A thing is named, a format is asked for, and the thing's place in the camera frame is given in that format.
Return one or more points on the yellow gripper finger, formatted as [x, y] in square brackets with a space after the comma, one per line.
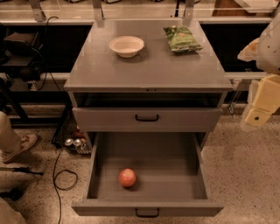
[263, 101]
[249, 52]

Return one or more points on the red apple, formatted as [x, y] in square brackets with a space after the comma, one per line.
[127, 178]

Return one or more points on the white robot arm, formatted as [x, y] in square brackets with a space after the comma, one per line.
[268, 54]

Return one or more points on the grey drawer cabinet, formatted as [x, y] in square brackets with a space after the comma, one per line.
[156, 78]

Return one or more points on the open grey middle drawer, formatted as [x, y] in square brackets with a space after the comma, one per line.
[170, 179]

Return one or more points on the closed grey top drawer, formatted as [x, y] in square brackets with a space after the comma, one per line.
[147, 119]

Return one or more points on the green chip bag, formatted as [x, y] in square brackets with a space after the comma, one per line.
[181, 39]

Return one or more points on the white bowl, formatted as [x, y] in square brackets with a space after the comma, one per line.
[126, 46]

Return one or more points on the black equipment stand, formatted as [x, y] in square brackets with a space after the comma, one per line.
[23, 60]

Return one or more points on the white sneaker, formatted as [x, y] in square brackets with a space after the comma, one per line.
[26, 143]

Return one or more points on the black tool on floor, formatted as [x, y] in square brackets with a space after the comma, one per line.
[21, 169]

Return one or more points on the person leg beige trousers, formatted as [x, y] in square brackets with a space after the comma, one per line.
[10, 141]

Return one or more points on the wire basket with cans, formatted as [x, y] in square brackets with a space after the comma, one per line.
[69, 136]

